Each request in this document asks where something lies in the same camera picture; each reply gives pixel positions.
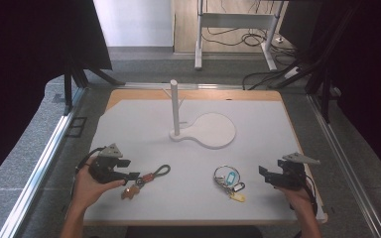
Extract red brown keychain dark loop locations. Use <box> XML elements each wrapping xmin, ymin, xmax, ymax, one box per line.
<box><xmin>120</xmin><ymin>164</ymin><xmax>172</xmax><ymax>201</ymax></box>

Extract white key stand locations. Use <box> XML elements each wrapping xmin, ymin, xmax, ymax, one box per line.
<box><xmin>162</xmin><ymin>78</ymin><xmax>237</xmax><ymax>150</ymax></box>

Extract person's left hand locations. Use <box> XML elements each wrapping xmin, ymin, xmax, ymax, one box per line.
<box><xmin>71</xmin><ymin>157</ymin><xmax>127</xmax><ymax>212</ymax></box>

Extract white table mat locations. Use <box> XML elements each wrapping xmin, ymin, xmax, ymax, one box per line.
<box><xmin>82</xmin><ymin>98</ymin><xmax>326</xmax><ymax>223</ymax></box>

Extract black stand legs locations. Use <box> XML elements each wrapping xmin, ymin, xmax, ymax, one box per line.
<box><xmin>63</xmin><ymin>56</ymin><xmax>127</xmax><ymax>117</ymax></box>
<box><xmin>304</xmin><ymin>62</ymin><xmax>333</xmax><ymax>124</ymax></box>

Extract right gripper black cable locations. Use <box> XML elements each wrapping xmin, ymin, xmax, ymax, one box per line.
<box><xmin>306</xmin><ymin>182</ymin><xmax>319</xmax><ymax>216</ymax></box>

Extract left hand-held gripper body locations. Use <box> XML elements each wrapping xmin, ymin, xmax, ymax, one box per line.
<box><xmin>88</xmin><ymin>143</ymin><xmax>128</xmax><ymax>184</ymax></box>

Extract white metal desk frame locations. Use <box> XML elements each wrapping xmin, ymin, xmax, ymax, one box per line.
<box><xmin>193</xmin><ymin>0</ymin><xmax>286</xmax><ymax>72</ymax></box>

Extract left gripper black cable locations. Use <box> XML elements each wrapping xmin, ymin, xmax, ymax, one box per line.
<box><xmin>74</xmin><ymin>146</ymin><xmax>107</xmax><ymax>175</ymax></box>

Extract white power strip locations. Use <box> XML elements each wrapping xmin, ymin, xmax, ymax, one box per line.
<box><xmin>283</xmin><ymin>65</ymin><xmax>302</xmax><ymax>80</ymax></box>

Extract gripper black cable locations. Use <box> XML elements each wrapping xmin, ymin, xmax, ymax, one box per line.
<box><xmin>74</xmin><ymin>146</ymin><xmax>107</xmax><ymax>175</ymax></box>
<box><xmin>306</xmin><ymin>182</ymin><xmax>319</xmax><ymax>216</ymax></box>

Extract black curtain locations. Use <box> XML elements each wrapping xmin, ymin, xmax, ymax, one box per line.
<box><xmin>279</xmin><ymin>0</ymin><xmax>381</xmax><ymax>186</ymax></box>
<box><xmin>0</xmin><ymin>0</ymin><xmax>113</xmax><ymax>192</ymax></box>

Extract person's right hand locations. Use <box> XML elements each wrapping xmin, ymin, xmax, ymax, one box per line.
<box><xmin>275</xmin><ymin>180</ymin><xmax>316</xmax><ymax>216</ymax></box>

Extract aluminium rail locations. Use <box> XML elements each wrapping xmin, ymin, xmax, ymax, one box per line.
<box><xmin>0</xmin><ymin>86</ymin><xmax>86</xmax><ymax>238</ymax></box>
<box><xmin>306</xmin><ymin>93</ymin><xmax>381</xmax><ymax>238</ymax></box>

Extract key ring blue yellow tags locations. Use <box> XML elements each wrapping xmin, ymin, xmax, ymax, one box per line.
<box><xmin>212</xmin><ymin>165</ymin><xmax>247</xmax><ymax>203</ymax></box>

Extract black floor cable coil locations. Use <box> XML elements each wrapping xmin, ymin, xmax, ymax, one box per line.
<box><xmin>240</xmin><ymin>32</ymin><xmax>266</xmax><ymax>48</ymax></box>

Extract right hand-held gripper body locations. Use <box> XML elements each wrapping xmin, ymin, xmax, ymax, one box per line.
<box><xmin>277</xmin><ymin>152</ymin><xmax>321</xmax><ymax>191</ymax></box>

